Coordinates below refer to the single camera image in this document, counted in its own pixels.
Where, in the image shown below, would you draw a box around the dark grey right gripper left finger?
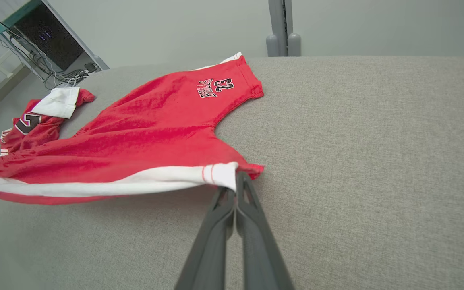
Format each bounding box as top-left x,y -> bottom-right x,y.
174,187 -> 236,290

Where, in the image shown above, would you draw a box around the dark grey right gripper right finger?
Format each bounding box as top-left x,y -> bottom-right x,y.
235,171 -> 295,290

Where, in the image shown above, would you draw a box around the red basketball shorts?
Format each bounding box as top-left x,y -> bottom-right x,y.
0,52 -> 265,205

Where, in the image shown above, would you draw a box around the red basketball jersey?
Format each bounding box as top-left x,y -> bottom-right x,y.
0,87 -> 95,155

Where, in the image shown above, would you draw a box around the grey partition post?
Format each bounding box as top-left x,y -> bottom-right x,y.
266,0 -> 302,57

